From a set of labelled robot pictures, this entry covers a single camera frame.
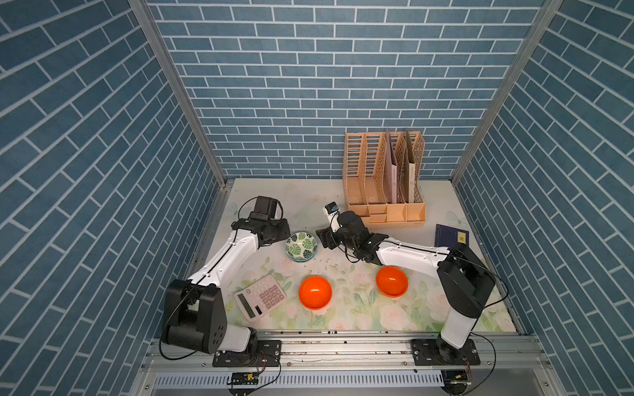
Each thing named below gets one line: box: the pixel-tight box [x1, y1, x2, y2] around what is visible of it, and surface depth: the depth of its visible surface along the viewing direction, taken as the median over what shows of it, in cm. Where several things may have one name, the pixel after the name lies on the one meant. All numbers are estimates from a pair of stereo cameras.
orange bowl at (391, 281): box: [376, 265, 409, 298], surface depth 87 cm
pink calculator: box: [233, 274, 288, 323], surface depth 84 cm
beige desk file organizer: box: [343, 131, 426, 229], surface depth 106 cm
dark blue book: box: [434, 223, 470, 247], surface depth 104 cm
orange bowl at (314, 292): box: [298, 275, 332, 311], surface depth 84 cm
